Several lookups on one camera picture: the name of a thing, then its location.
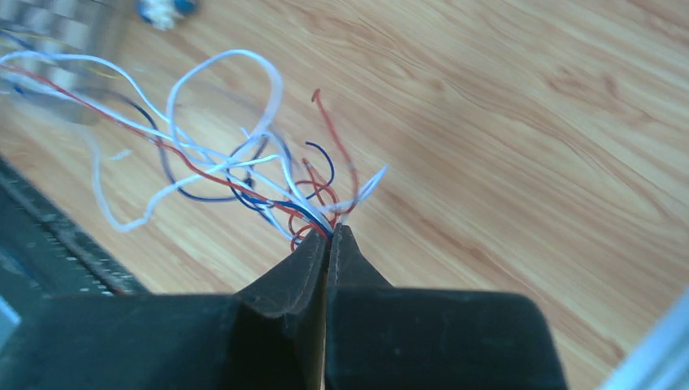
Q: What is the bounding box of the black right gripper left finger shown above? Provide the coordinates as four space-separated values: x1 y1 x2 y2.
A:
1 233 329 389

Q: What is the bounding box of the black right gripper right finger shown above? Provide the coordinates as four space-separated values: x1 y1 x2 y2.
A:
325 225 568 389

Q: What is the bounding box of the multicolour wire bundle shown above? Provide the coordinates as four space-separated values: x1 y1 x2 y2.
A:
0 29 391 254

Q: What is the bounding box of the white blue toy car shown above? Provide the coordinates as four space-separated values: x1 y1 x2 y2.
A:
136 0 199 31

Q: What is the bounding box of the wooden chessboard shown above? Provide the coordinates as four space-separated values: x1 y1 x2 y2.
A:
1 0 134 125

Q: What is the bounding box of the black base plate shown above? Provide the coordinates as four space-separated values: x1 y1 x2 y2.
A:
1 160 149 343

